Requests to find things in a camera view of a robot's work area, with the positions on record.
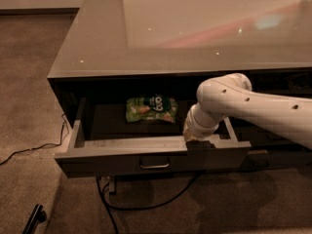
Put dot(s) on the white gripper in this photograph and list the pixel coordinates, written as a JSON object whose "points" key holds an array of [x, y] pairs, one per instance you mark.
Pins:
{"points": [[197, 129]]}

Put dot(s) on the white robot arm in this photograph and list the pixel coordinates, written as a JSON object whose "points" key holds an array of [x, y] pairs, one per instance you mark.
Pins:
{"points": [[232, 96]]}

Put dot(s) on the grey drawer cabinet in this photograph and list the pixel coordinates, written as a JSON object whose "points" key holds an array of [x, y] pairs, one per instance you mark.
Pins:
{"points": [[121, 49]]}

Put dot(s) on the green snack bag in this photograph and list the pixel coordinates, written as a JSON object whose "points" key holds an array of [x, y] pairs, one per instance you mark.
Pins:
{"points": [[151, 108]]}

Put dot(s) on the metal cabinet leg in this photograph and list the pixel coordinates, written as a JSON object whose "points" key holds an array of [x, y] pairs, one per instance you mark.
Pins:
{"points": [[112, 185]]}

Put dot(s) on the black object on floor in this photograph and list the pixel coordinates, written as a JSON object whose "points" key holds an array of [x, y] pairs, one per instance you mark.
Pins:
{"points": [[37, 216]]}

